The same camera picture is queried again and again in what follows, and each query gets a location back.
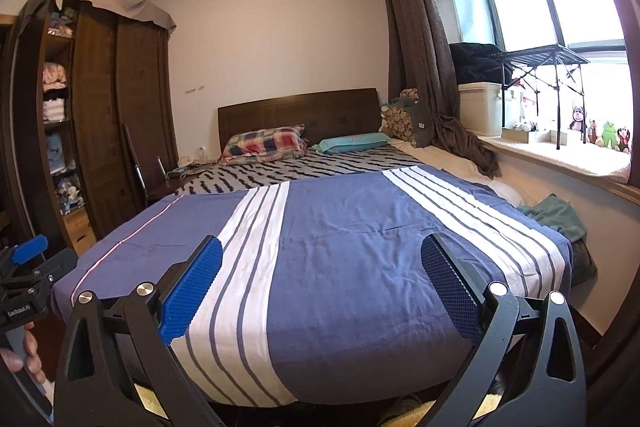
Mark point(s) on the blue white striped blanket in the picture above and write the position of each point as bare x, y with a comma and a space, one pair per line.
350, 267

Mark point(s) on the zebra print bed sheet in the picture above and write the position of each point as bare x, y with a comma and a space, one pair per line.
310, 169

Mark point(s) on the teal pillow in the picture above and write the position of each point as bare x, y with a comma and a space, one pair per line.
350, 143

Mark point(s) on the green frog plush toy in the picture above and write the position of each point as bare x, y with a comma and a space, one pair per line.
608, 134

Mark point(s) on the green towel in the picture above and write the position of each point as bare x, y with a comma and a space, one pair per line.
555, 214

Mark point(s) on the brown curtain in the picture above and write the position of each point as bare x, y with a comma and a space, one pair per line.
425, 57

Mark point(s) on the grey green cushion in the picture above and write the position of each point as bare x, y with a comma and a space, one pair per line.
422, 127

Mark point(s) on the dark wooden wardrobe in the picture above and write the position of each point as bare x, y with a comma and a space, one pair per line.
125, 117

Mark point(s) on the plaid pillow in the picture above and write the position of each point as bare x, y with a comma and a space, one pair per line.
265, 144

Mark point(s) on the brown monkey plush toy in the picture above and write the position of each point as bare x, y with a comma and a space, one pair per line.
623, 139

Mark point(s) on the dark wooden chair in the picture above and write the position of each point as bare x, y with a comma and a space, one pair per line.
137, 167

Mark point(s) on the beige shallow box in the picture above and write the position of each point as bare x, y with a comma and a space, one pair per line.
520, 136

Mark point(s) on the person's left hand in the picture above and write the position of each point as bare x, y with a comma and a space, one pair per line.
32, 354

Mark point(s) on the white storage box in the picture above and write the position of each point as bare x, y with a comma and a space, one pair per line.
479, 109

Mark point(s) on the wooden headboard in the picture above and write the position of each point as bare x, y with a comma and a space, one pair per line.
300, 112

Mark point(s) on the yellow fluffy rug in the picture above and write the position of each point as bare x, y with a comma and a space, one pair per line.
150, 404

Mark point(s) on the wooden nightstand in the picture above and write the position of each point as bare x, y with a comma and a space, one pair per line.
170, 187

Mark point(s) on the small bear plush toy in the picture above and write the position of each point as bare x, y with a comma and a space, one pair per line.
593, 132

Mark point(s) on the piles of folded clothes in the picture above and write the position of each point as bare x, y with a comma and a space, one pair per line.
57, 107

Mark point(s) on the grey slipper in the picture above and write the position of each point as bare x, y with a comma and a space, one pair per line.
400, 409

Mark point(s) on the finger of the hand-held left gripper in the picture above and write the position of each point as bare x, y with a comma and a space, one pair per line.
55, 267
30, 249

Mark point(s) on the purple monkey plush toy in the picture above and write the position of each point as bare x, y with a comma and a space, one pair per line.
578, 119

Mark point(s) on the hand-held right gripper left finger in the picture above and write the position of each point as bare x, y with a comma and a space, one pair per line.
192, 292

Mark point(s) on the wood slice print cushion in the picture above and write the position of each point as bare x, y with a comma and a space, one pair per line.
397, 119

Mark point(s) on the black padded coat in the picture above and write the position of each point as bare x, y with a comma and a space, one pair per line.
475, 62

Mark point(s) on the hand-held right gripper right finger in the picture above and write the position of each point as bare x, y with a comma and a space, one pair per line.
450, 292

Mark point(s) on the black folding table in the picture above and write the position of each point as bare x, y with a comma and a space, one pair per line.
545, 56

